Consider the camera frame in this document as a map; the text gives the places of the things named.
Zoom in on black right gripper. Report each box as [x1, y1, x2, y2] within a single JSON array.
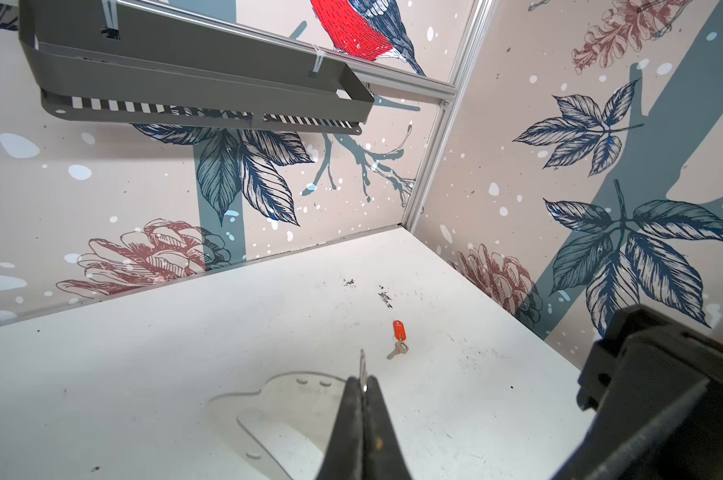
[[555, 305, 723, 479]]

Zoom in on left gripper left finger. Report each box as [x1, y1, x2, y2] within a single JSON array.
[[316, 377, 363, 480]]

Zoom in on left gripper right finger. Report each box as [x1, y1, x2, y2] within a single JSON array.
[[363, 376, 411, 480]]

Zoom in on split keyring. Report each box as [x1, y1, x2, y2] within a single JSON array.
[[359, 349, 369, 393]]

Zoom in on red capped key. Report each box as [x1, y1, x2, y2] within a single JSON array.
[[387, 320, 409, 360]]

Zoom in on black slotted wall basket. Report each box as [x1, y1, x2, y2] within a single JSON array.
[[19, 1, 373, 135]]

